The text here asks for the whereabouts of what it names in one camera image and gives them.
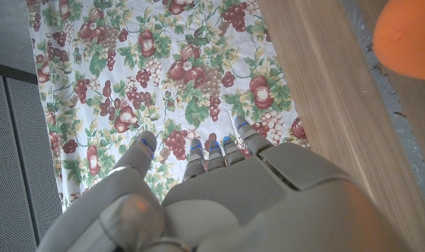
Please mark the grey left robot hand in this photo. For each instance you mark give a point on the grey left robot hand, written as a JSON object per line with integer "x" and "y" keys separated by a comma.
{"x": 254, "y": 210}

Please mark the floral fruit print backdrop cloth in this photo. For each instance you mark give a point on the floral fruit print backdrop cloth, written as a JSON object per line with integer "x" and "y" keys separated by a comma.
{"x": 163, "y": 87}

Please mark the orange fruit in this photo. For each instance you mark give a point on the orange fruit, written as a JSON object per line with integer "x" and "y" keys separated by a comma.
{"x": 408, "y": 38}

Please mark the grey perforated panel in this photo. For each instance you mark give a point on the grey perforated panel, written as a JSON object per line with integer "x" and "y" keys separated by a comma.
{"x": 16, "y": 168}

